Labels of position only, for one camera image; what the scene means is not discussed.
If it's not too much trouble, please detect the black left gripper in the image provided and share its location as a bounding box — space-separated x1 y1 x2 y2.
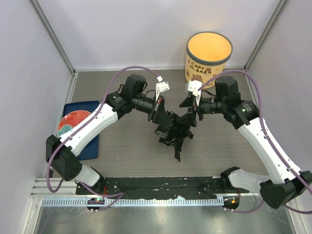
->
132 95 173 127

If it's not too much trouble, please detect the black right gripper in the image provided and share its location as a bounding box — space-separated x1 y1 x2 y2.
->
177 93 227 127

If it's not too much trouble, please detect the black trash bag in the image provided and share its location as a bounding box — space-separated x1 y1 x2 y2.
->
155 111 194 162

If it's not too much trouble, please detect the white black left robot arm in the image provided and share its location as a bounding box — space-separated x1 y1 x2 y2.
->
46 74 172 195

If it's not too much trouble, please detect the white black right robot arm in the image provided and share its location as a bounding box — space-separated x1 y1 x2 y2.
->
178 76 312 209

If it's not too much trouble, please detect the yellow capybara trash bin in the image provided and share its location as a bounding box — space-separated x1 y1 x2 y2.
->
185 32 233 83

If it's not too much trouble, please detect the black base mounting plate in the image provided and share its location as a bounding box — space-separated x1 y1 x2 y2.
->
75 175 250 199

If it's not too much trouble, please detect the blue tray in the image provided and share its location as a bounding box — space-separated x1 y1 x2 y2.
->
57 101 99 160

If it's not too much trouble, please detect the red and teal plate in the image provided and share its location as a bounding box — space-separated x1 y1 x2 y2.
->
57 110 91 137

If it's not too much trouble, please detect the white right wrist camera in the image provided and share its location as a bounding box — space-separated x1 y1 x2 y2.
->
185 80 203 106

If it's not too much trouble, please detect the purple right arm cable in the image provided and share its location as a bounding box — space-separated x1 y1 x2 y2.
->
197 69 312 215

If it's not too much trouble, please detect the perforated cable duct strip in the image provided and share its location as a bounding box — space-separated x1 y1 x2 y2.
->
41 196 224 207

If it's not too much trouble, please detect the right aluminium corner post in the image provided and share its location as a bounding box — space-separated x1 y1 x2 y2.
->
244 0 290 71

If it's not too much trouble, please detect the aluminium corner post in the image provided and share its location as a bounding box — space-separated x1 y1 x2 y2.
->
29 0 75 75
244 0 290 71

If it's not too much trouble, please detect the aluminium frame rail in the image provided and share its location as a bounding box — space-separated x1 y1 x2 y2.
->
30 176 83 198

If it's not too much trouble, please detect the left aluminium corner post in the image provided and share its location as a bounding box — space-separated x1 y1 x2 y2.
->
29 0 75 75

